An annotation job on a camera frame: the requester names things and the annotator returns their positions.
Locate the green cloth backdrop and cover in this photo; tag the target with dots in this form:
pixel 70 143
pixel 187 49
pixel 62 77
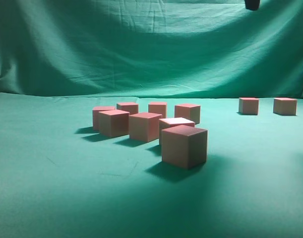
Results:
pixel 61 179

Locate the pink cube column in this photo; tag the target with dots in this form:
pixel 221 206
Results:
pixel 248 106
pixel 144 126
pixel 131 107
pixel 285 106
pixel 184 146
pixel 171 122
pixel 113 123

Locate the pink cube placed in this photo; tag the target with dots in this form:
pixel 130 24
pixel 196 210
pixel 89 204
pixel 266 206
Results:
pixel 158 108
pixel 95 113
pixel 188 111

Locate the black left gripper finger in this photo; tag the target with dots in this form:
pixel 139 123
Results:
pixel 252 4

